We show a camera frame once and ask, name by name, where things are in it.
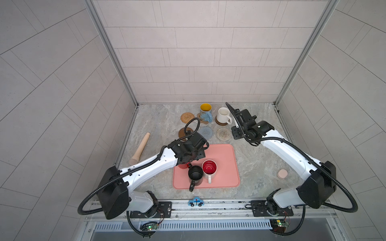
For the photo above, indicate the blue toy car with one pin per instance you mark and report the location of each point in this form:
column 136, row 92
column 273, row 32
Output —
column 196, row 202

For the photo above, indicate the wooden rolling pin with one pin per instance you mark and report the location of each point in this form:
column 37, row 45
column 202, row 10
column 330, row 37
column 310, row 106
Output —
column 136, row 157

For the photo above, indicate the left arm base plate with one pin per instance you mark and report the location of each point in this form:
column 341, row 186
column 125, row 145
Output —
column 157, row 211

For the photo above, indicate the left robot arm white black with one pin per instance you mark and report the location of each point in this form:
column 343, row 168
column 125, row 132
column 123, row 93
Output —
column 116, row 193

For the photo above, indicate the paw shaped cork coaster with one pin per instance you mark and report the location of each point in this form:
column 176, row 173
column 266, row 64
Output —
column 201, row 120

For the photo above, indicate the dark brown wooden coaster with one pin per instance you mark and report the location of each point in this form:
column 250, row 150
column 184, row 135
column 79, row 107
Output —
column 183, row 134

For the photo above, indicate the yellow inside mug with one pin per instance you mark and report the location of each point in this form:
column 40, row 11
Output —
column 206, row 112

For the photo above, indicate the pink rectangular tray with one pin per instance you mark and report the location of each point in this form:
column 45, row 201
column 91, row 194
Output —
column 227, row 175

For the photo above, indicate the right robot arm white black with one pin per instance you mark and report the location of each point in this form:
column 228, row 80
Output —
column 319, row 179

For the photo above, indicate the pink round disc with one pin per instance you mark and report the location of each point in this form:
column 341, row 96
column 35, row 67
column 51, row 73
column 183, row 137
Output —
column 282, row 174

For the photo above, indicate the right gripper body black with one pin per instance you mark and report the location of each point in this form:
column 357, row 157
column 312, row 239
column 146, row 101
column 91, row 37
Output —
column 238, row 132

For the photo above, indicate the left circuit board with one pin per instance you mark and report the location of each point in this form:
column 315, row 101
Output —
column 149, row 227

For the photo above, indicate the woven rattan round coaster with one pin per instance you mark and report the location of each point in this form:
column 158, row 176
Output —
column 187, row 117

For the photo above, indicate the white mug red inside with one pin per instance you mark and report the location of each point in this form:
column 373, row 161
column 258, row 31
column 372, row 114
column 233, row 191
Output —
column 209, row 168

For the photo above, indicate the multicolour woven round coaster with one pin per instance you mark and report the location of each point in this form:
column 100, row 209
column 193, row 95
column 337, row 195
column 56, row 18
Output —
column 224, row 134

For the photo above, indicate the red mug left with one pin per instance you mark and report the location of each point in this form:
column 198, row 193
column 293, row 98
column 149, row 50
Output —
column 185, row 166

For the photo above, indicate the ventilation grille strip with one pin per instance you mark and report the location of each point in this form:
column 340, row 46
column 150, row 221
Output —
column 205, row 225

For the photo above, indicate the grey-blue woven round coaster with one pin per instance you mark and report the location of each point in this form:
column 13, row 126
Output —
column 206, row 132

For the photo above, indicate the black mug front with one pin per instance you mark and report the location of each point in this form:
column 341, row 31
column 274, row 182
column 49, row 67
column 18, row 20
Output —
column 195, row 174

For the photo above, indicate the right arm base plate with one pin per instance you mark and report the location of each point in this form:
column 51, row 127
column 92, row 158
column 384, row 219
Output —
column 260, row 209

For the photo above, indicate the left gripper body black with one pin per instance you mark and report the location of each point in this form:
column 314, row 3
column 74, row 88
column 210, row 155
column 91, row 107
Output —
column 199, row 154

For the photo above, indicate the circuit board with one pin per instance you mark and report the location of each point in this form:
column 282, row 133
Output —
column 279, row 226
column 149, row 227

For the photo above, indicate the right circuit board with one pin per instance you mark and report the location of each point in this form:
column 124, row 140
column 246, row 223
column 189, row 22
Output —
column 279, row 226

